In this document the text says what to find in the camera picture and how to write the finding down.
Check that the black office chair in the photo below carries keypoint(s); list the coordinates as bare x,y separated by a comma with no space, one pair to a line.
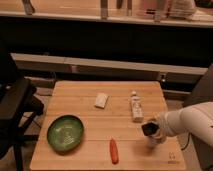
18,108

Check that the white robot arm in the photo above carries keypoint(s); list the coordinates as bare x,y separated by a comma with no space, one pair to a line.
195,119

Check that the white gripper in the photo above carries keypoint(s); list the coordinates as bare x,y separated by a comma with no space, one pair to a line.
156,127

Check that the white ceramic cup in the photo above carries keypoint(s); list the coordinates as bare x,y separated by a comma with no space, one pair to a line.
152,142

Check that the orange carrot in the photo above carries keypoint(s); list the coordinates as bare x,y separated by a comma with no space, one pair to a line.
114,152

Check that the white tube bottle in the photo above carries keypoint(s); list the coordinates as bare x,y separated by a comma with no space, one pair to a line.
136,107

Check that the wooden bench rail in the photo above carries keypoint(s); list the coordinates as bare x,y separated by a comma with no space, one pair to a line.
105,68

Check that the green round plate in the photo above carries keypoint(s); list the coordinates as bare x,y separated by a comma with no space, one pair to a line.
65,133

